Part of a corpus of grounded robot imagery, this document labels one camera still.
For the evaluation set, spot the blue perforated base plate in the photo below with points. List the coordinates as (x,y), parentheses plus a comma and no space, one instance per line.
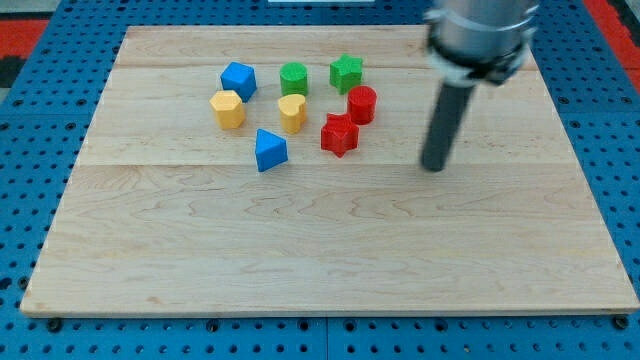
(45,116)

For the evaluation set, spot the yellow hexagon block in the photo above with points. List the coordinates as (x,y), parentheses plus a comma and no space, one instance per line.
(228,109)

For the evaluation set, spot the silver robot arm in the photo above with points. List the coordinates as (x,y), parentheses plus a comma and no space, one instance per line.
(470,42)

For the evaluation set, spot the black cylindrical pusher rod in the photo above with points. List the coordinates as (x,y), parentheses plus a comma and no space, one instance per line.
(450,108)

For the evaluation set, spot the red star block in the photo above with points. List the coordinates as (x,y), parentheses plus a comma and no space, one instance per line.
(339,134)

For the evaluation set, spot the blue cube block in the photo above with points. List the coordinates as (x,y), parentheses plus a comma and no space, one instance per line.
(241,79)

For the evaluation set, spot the green star block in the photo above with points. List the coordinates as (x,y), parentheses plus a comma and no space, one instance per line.
(346,73)

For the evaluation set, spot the red cylinder block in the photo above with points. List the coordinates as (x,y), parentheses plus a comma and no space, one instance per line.
(361,104)

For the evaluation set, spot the yellow heart block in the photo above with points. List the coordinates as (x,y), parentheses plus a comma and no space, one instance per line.
(292,110)

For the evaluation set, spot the wooden board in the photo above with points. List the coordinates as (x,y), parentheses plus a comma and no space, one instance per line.
(165,215)

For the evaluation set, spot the green cylinder block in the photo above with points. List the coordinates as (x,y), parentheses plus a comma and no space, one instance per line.
(294,79)

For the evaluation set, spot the blue triangle block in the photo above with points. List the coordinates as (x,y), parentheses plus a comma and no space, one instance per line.
(270,150)

